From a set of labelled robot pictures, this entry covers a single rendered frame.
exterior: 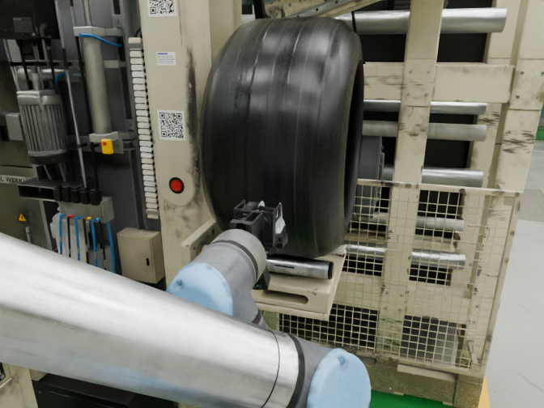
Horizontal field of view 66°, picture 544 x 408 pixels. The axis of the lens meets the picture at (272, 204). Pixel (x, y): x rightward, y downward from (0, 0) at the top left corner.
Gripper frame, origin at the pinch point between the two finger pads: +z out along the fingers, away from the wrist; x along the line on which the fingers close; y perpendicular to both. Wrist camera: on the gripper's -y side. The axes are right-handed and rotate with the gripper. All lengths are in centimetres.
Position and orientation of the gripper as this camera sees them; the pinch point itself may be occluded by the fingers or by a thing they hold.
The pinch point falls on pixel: (275, 222)
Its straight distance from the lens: 84.2
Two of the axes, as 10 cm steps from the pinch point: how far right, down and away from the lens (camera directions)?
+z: 2.8, -3.1, 9.1
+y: 0.1, -9.5, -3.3
